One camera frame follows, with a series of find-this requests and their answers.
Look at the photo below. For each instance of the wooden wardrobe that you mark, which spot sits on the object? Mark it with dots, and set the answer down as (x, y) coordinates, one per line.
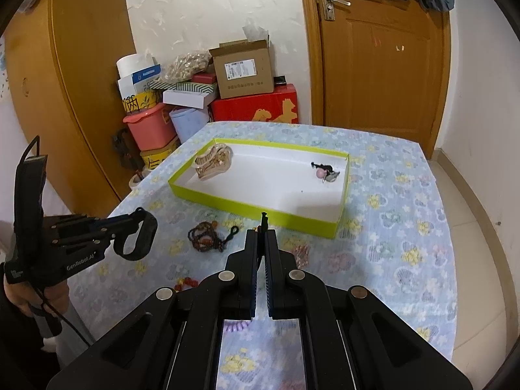
(61, 60)

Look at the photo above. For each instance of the light blue cylindrical tin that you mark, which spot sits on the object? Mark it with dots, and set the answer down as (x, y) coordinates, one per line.
(188, 121)

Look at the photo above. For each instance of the white flat box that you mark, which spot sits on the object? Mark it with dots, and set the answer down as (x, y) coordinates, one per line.
(188, 99)

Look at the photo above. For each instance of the person left hand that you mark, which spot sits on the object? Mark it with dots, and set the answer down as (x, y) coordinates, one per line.
(23, 296)

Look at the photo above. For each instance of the bag of nuts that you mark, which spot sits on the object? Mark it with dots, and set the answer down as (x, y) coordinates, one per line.
(185, 66)

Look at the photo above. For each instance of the white toilet paper roll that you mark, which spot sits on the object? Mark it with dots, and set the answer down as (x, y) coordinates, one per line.
(132, 63)

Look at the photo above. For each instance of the metal door handle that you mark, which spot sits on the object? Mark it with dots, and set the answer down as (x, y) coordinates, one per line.
(329, 8)

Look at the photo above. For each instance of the beige translucent hair claw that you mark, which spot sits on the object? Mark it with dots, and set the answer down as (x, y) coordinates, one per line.
(216, 160)

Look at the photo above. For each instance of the small red box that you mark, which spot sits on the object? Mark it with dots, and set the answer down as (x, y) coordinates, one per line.
(204, 78)

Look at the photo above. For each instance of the white blue carton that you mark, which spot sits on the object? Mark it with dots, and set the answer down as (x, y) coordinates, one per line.
(138, 82)

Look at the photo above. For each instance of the floral blue tablecloth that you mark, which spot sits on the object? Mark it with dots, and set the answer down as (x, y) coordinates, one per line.
(393, 239)

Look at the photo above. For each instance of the yellow tin box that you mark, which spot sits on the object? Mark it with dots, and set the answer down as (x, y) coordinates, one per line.
(153, 158)

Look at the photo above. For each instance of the wooden door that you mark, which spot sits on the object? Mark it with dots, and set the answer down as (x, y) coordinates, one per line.
(381, 66)

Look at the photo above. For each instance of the green striped box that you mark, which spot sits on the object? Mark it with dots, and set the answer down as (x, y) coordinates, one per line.
(189, 87)

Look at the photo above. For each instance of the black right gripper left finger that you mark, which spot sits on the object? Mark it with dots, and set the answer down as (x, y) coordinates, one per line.
(172, 340)

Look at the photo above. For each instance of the pink plastic bin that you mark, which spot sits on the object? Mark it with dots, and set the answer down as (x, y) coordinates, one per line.
(151, 129)

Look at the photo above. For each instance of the lime green shallow box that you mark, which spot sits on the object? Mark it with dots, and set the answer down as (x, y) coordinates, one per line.
(272, 178)

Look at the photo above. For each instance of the pink sparkly hair clip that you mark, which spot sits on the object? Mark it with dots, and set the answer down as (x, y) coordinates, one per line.
(300, 254)

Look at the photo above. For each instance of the red gift box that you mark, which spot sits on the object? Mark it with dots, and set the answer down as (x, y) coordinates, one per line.
(280, 106)

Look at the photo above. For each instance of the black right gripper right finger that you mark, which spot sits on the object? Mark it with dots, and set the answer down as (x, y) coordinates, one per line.
(350, 339)

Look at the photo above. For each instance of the brown cardboard box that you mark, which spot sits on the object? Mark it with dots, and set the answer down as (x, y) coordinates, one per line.
(243, 68)

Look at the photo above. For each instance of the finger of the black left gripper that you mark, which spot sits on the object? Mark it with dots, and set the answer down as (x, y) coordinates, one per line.
(74, 226)
(75, 247)

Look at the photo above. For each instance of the yellow patterned box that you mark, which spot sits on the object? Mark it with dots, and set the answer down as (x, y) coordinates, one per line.
(141, 101)

